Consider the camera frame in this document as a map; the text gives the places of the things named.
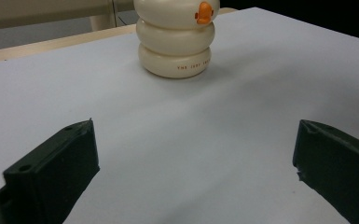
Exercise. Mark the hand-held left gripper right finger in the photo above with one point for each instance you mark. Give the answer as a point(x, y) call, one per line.
point(338, 168)

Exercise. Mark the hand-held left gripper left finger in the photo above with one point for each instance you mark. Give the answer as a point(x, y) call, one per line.
point(54, 174)

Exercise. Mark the cream ringed duck holder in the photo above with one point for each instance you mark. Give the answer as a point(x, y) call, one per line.
point(174, 40)

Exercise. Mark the black curtain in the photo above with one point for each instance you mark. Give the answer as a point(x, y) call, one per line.
point(307, 12)

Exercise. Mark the beige wooden post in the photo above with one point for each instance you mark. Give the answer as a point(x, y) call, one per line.
point(103, 21)

